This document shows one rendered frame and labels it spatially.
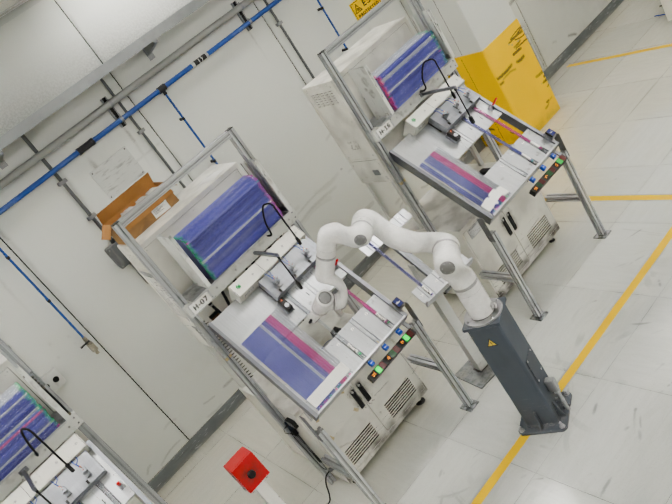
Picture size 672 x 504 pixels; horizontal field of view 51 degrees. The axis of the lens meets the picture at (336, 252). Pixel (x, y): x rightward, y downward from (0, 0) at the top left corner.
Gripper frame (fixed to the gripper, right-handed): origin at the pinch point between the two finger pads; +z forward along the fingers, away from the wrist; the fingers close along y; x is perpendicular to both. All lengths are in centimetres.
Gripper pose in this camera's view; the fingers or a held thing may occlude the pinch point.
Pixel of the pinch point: (315, 317)
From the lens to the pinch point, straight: 355.3
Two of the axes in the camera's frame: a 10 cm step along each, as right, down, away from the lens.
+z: -1.6, 3.8, 9.1
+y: -6.5, 6.5, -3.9
